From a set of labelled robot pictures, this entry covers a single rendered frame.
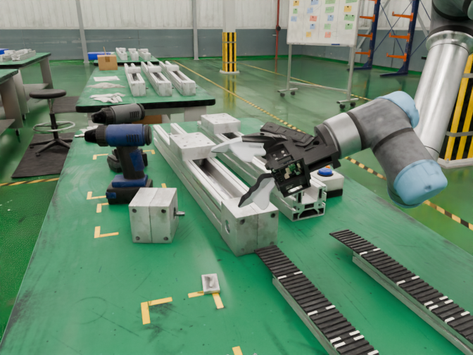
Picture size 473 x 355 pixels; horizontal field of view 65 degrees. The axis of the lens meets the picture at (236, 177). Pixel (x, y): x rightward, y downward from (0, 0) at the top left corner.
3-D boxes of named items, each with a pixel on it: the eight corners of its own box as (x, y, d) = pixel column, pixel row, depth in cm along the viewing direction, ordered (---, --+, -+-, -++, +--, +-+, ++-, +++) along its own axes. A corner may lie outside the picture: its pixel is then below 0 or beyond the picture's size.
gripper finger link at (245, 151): (221, 151, 58) (274, 158, 62) (214, 132, 63) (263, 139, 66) (216, 167, 60) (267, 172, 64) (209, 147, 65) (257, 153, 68)
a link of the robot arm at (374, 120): (429, 116, 61) (401, 78, 65) (367, 142, 61) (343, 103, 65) (417, 139, 68) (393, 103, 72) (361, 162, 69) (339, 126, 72)
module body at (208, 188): (259, 228, 92) (260, 197, 89) (221, 237, 88) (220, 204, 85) (177, 142, 160) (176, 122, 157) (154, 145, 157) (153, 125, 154)
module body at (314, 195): (324, 214, 99) (327, 184, 95) (291, 222, 95) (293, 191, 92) (219, 137, 167) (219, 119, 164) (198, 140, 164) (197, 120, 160)
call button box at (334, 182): (342, 195, 110) (345, 175, 107) (314, 201, 106) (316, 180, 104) (326, 185, 117) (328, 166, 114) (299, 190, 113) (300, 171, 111)
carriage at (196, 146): (216, 165, 117) (216, 144, 115) (182, 170, 113) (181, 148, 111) (200, 151, 131) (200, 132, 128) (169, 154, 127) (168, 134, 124)
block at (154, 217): (181, 243, 86) (179, 206, 82) (132, 242, 86) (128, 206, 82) (188, 222, 95) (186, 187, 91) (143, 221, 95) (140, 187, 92)
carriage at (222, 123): (241, 138, 145) (241, 121, 143) (214, 141, 142) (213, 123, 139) (226, 128, 159) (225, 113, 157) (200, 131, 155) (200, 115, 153)
